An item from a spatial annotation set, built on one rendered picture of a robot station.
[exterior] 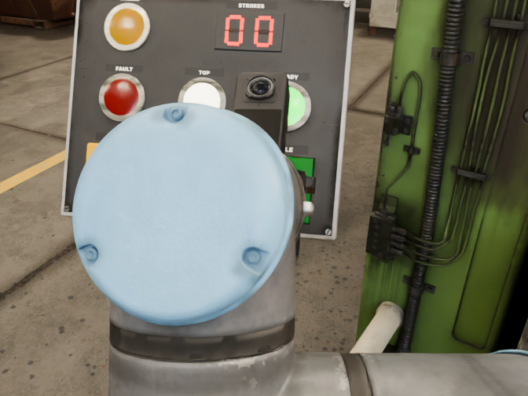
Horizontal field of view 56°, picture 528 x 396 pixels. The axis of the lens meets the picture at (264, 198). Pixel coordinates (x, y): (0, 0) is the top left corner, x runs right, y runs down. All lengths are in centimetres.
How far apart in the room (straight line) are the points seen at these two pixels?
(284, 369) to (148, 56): 47
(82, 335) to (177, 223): 172
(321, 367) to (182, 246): 10
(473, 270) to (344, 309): 107
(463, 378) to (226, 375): 11
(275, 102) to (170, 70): 23
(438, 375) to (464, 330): 72
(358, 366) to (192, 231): 11
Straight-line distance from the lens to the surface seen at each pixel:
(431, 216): 84
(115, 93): 64
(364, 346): 90
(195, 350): 21
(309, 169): 57
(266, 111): 42
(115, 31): 66
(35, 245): 242
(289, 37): 61
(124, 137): 21
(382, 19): 609
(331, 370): 25
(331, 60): 60
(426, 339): 101
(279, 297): 23
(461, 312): 95
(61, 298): 208
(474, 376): 26
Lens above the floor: 129
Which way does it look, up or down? 30 degrees down
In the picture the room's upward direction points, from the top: straight up
